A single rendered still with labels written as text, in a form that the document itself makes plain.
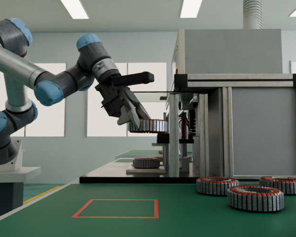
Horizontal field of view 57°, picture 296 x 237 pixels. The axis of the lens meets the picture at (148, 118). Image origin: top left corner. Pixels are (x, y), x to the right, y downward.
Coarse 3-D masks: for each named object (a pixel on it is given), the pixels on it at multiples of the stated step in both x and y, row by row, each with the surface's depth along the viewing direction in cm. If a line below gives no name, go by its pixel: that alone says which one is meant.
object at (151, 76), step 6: (144, 72) 76; (114, 78) 80; (120, 78) 79; (126, 78) 78; (132, 78) 78; (138, 78) 77; (144, 78) 76; (150, 78) 76; (114, 84) 80; (120, 84) 79; (126, 84) 80; (132, 84) 81; (138, 84) 81
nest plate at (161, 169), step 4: (128, 168) 108; (132, 168) 108; (136, 168) 108; (152, 168) 108; (156, 168) 108; (160, 168) 108; (128, 172) 104; (132, 172) 104; (136, 172) 104; (140, 172) 104; (144, 172) 104; (148, 172) 104; (152, 172) 104; (156, 172) 104; (160, 172) 104; (164, 172) 104
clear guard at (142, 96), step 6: (138, 96) 105; (144, 96) 105; (150, 96) 105; (156, 96) 105; (162, 96) 105; (168, 96) 105; (180, 96) 105; (186, 96) 105; (144, 102) 120; (150, 102) 120; (156, 102) 120; (162, 102) 120; (168, 102) 120; (102, 108) 98
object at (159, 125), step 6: (144, 120) 72; (150, 120) 72; (156, 120) 73; (162, 120) 74; (132, 126) 74; (144, 126) 72; (150, 126) 72; (156, 126) 73; (162, 126) 74; (132, 132) 75; (138, 132) 73; (144, 132) 72; (150, 132) 72; (156, 132) 73; (162, 132) 75
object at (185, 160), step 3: (180, 159) 108; (183, 159) 108; (186, 159) 108; (183, 162) 108; (186, 162) 108; (183, 165) 108; (186, 165) 108; (183, 168) 107; (186, 168) 107; (180, 171) 107; (183, 171) 107; (186, 171) 107
